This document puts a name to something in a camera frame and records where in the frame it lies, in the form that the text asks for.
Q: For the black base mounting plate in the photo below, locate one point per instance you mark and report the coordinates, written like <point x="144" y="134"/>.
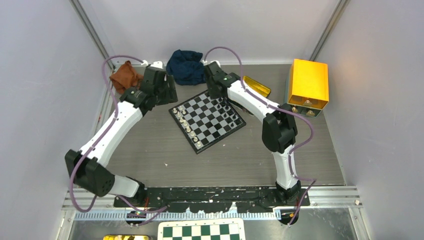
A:
<point x="246" y="199"/>

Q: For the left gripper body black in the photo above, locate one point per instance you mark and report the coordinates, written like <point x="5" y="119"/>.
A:
<point x="162" y="93"/>

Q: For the green white checkered board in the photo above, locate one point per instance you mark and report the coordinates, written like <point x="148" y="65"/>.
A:
<point x="210" y="229"/>

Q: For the yellow drawer box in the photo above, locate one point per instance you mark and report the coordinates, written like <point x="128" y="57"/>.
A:
<point x="307" y="87"/>

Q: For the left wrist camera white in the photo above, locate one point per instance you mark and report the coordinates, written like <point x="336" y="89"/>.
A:
<point x="156" y="65"/>

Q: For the orange brown cloth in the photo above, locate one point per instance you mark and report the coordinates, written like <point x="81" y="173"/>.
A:
<point x="126" y="77"/>

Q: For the black white chessboard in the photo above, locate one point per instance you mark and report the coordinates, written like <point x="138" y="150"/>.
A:
<point x="210" y="119"/>

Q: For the gold object bottom edge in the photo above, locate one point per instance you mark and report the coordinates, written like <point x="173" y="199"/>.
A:
<point x="127" y="237"/>

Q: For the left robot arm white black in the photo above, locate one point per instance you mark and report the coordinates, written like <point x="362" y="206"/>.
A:
<point x="87" y="166"/>

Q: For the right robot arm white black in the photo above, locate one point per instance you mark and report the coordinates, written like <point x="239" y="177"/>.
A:
<point x="279" y="129"/>

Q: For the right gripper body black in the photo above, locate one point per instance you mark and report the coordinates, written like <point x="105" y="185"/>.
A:
<point x="211" y="92"/>

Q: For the dark blue cloth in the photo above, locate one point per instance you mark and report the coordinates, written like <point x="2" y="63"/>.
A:
<point x="186" y="67"/>

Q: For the gold tin tray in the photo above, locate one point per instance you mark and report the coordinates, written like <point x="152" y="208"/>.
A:
<point x="258" y="87"/>

